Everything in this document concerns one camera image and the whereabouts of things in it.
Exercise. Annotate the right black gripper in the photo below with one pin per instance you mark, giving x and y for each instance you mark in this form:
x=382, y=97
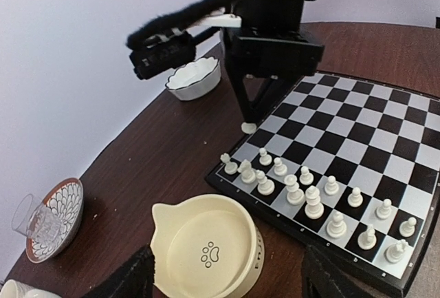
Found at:
x=270, y=42

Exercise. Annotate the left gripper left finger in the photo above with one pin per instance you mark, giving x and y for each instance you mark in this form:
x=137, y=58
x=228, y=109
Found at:
x=134, y=278

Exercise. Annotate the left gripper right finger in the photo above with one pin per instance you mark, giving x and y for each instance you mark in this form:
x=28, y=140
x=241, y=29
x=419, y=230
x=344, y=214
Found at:
x=322, y=278

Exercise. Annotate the white chess pawn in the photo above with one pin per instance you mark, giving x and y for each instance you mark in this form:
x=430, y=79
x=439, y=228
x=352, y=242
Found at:
x=407, y=227
x=383, y=211
x=248, y=128
x=331, y=186
x=265, y=158
x=355, y=198
x=367, y=239

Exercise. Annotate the cream cat-ear bowl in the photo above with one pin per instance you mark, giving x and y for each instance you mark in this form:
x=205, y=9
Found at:
x=206, y=246

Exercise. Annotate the white chess pieces in bowl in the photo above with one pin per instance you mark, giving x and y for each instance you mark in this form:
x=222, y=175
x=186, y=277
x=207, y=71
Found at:
x=280, y=168

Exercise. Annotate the white chess rook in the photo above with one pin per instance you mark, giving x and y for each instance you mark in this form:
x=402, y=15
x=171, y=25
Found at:
x=230, y=167

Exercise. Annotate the white chess bishop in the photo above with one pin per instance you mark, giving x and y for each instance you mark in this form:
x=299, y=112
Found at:
x=265, y=185

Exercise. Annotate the white scalloped dish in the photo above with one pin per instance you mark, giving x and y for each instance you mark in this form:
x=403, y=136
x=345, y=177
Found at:
x=195, y=79

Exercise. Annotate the patterned ceramic plate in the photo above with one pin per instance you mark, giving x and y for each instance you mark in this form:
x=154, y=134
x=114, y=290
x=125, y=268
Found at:
x=65, y=203

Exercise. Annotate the black white chessboard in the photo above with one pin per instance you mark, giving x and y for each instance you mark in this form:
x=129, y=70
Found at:
x=381, y=138

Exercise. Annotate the clear drinking glass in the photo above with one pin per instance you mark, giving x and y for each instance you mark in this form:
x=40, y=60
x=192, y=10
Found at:
x=36, y=221

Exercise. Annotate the cream ribbed mug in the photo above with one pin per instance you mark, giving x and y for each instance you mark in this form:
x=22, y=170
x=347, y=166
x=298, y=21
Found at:
x=16, y=289

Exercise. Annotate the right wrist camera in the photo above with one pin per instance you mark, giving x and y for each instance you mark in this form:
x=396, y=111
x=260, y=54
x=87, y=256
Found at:
x=175, y=48

